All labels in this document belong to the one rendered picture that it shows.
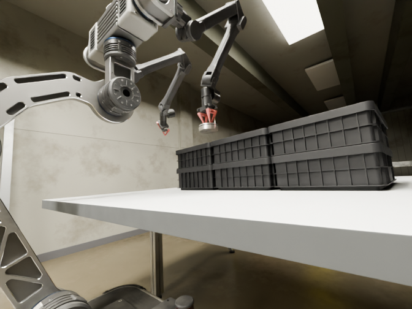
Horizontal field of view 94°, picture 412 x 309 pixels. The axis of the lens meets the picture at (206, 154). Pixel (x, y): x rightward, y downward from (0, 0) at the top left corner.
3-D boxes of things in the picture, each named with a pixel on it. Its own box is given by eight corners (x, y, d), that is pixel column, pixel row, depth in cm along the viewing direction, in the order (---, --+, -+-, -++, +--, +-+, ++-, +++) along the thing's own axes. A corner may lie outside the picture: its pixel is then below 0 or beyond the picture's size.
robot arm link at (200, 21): (228, -1, 107) (243, -6, 101) (233, 27, 116) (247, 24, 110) (172, 26, 87) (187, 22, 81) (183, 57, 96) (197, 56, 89)
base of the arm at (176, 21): (160, 27, 80) (160, 2, 81) (175, 37, 86) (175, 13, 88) (175, 15, 75) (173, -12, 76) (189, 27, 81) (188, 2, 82)
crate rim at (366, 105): (374, 108, 48) (373, 99, 49) (266, 133, 70) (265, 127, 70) (388, 129, 75) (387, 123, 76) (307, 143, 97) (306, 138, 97)
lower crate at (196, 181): (212, 190, 89) (210, 164, 91) (175, 190, 111) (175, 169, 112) (259, 185, 116) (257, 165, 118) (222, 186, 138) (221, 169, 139)
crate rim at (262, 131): (266, 133, 70) (265, 127, 70) (209, 146, 92) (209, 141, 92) (307, 143, 97) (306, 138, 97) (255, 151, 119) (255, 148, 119)
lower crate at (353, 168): (389, 191, 46) (380, 141, 47) (272, 190, 67) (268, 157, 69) (398, 182, 73) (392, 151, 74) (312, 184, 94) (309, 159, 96)
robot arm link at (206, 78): (228, 16, 111) (244, 12, 104) (232, 24, 115) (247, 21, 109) (197, 81, 107) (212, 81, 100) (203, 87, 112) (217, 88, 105)
